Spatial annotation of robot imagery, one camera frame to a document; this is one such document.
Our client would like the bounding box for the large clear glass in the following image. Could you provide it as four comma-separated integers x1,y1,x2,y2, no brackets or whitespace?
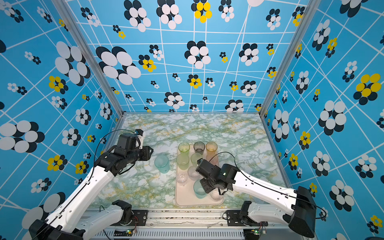
210,190,224,202

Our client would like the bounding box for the pink textured cup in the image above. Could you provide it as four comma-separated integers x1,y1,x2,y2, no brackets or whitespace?
207,152,219,166

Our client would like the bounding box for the tall teal cup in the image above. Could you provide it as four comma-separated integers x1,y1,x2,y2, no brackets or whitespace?
155,155,170,174
193,180,207,199

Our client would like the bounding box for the frosted clear textured cup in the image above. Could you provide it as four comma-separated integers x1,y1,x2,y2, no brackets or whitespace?
188,166,201,181

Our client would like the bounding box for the amber yellow cup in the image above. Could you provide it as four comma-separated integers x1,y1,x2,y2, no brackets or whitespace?
206,142,218,155

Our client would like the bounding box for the small clear glass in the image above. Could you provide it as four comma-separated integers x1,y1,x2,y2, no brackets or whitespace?
176,173,188,184

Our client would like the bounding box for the grey smoky cup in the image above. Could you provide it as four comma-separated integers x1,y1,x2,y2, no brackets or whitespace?
194,142,206,155

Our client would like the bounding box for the light green textured cup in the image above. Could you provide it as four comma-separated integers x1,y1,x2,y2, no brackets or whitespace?
191,153,203,167
177,154,190,171

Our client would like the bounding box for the tall teal cup front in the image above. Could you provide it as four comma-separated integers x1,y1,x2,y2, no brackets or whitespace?
155,155,170,174

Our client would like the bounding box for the green transparent cup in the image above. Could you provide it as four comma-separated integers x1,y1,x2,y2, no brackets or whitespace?
178,142,191,154

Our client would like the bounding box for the light green textured cup front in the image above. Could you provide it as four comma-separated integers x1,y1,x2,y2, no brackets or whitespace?
191,153,203,167

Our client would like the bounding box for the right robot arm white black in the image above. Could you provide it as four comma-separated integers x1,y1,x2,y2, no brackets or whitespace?
196,159,317,238

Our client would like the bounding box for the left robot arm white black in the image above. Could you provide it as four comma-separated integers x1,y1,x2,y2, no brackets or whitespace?
29,129,154,240

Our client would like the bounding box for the pink rectangular tray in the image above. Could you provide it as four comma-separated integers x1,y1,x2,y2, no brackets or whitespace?
175,160,224,207

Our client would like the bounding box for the right green circuit board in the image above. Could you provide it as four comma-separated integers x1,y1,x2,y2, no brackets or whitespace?
243,229,262,239

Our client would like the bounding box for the green circuit board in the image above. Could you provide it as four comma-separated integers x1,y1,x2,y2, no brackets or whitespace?
114,229,136,238
243,229,262,239

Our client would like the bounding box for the left green circuit board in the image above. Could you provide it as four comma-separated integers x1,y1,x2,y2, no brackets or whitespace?
114,229,136,238

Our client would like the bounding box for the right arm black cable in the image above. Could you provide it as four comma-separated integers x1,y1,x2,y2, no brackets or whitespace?
207,151,328,220

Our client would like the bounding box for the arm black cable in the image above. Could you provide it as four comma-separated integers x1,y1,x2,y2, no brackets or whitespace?
207,151,328,220
92,129,137,175

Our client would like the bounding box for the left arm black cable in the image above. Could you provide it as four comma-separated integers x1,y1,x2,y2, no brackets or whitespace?
92,129,137,175

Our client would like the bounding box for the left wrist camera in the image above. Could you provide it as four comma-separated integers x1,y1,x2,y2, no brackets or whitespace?
135,129,145,150

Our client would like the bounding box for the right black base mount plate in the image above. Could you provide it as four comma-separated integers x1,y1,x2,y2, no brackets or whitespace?
226,209,269,227

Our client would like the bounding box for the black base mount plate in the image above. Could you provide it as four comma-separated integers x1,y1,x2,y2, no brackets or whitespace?
226,209,269,227
112,210,149,227

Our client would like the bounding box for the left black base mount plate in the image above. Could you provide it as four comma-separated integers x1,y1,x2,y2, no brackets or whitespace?
112,210,149,227

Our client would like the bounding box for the aluminium front rail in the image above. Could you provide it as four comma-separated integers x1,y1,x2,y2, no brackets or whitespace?
81,204,316,240

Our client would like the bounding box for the left aluminium corner post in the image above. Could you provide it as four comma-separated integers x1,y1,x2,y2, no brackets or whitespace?
52,1,124,118

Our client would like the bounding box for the aluminium corner post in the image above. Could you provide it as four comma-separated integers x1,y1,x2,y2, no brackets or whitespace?
260,0,321,117
52,1,124,118

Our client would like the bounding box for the right aluminium corner post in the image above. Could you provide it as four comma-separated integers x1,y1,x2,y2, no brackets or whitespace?
260,0,321,117

